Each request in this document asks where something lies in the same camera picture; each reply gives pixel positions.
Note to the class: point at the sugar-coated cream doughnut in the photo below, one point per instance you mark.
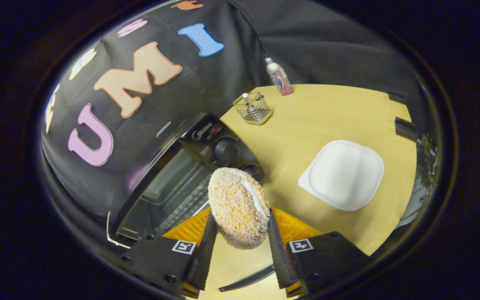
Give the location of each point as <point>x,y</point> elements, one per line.
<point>236,208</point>

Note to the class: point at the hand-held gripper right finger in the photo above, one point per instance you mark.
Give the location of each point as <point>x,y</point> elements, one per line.
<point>279,254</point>

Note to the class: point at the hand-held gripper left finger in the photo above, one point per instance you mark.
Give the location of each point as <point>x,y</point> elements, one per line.
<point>204,258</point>

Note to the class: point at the pink label spray bottle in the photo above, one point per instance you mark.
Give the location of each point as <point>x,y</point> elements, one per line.
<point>280,79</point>

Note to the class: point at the white square plate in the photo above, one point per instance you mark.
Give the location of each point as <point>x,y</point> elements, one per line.
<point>342,175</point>

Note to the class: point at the black toaster oven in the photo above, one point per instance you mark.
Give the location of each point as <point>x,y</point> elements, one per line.
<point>226,151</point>

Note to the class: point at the black table clamp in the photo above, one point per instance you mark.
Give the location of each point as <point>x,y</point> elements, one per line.
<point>398,98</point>
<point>406,129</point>

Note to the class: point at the small white-capped bottle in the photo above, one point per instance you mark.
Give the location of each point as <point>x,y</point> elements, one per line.
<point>249,104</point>

